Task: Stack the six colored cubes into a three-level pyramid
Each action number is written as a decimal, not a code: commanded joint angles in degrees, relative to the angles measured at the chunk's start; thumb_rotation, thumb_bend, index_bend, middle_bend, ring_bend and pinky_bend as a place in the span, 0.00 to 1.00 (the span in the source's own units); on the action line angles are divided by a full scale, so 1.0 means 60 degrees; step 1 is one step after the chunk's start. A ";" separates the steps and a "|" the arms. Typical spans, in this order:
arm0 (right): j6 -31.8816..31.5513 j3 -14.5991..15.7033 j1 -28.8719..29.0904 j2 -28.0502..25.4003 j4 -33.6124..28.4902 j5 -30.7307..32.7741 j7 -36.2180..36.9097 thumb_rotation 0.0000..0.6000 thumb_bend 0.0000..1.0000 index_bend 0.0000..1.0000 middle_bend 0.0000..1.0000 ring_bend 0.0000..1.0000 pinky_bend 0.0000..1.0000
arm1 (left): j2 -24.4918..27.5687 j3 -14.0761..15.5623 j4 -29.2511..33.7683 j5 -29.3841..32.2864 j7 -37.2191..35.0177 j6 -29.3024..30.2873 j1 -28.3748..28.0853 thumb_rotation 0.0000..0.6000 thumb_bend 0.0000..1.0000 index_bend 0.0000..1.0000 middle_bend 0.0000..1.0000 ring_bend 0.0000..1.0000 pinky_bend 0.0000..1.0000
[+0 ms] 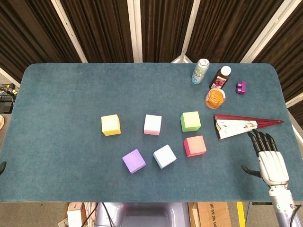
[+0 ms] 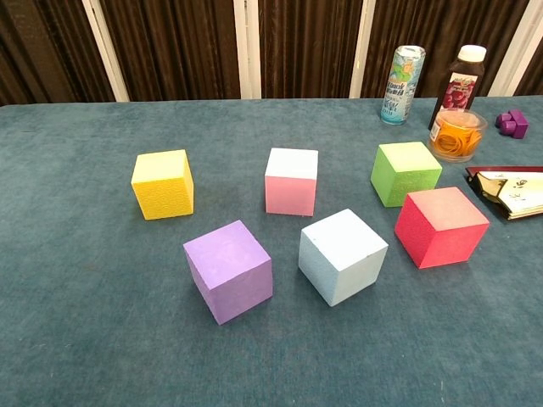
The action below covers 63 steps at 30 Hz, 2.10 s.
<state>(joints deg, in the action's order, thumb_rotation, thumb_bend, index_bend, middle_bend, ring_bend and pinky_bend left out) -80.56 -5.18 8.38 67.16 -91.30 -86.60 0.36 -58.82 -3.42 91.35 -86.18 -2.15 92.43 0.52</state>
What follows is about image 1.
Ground pink foam cube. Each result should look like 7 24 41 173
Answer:
143 114 162 136

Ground teal table cloth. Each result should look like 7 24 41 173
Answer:
0 62 303 203

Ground tangled cables with yellow plugs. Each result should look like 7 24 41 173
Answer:
0 83 18 100

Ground light blue foam cube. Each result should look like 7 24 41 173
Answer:
153 144 177 169

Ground dark brown curtain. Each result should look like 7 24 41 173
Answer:
0 0 303 114

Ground black cable at torso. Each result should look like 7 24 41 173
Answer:
82 202 114 227

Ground brown printed cardboard box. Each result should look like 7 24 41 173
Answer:
197 202 232 227

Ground purple toy brick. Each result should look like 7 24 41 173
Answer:
235 81 247 96

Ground white green drink can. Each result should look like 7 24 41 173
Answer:
191 58 210 85

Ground black equipment box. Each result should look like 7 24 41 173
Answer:
0 100 14 114

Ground yellow foam cube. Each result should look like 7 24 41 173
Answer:
101 114 121 137

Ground orange lidded cup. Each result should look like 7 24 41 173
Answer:
205 88 226 109

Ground purple foam cube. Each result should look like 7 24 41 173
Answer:
122 148 146 175

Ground dark juice bottle white cap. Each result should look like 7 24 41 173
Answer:
209 66 232 90

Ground red paper folding fan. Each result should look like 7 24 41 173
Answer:
214 114 285 140

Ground white cardboard box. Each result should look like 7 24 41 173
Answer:
67 202 87 227

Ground lavender robot torso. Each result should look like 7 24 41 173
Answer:
94 202 191 227

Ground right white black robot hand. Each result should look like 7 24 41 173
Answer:
241 129 291 190

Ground red foam cube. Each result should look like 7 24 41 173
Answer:
183 135 207 158

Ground green foam cube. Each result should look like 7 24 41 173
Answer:
180 111 201 132

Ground white partition frame post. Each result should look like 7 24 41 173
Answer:
170 0 201 63
240 0 296 63
285 93 303 107
0 67 21 88
127 0 143 63
51 0 88 63

